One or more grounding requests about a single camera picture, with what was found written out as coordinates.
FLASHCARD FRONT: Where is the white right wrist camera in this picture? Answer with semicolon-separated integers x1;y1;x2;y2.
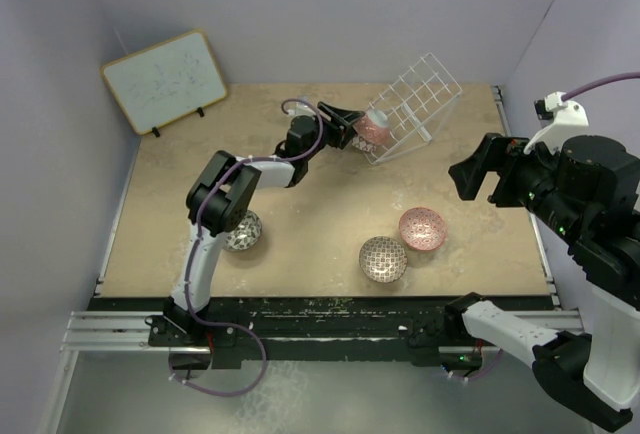
524;92;589;155

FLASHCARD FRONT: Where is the red patterned bowl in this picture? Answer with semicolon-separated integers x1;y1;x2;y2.
398;207;448;251

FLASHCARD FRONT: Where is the black front mounting rail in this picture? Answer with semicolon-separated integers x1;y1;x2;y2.
62;295;583;372

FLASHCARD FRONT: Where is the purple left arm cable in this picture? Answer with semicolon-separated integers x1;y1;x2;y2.
167;98;329;399

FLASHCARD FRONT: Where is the blue patterned bowl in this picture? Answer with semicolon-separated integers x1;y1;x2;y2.
351;135;376;153

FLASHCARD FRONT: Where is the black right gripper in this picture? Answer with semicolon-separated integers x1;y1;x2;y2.
448;128;586;241

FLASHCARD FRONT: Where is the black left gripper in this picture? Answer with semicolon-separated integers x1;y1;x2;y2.
303;103;362;163

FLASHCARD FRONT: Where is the white wire dish rack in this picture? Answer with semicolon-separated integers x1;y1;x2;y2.
362;53;463;165

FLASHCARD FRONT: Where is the grey leaf bowl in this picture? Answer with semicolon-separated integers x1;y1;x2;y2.
224;210;263;252
354;109;390;146

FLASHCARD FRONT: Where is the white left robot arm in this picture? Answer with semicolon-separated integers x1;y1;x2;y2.
163;98;365;346

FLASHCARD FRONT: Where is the brown patterned bowl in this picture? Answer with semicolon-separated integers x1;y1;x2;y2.
358;236;408;284

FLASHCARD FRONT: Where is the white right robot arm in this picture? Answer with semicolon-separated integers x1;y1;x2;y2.
444;133;639;433

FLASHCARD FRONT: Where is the small framed whiteboard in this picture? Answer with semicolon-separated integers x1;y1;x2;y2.
101;29;227;135

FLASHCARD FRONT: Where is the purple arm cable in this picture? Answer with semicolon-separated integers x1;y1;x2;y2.
444;71;640;385
167;98;329;399

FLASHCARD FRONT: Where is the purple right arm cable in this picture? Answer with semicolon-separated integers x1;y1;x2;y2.
444;71;640;385

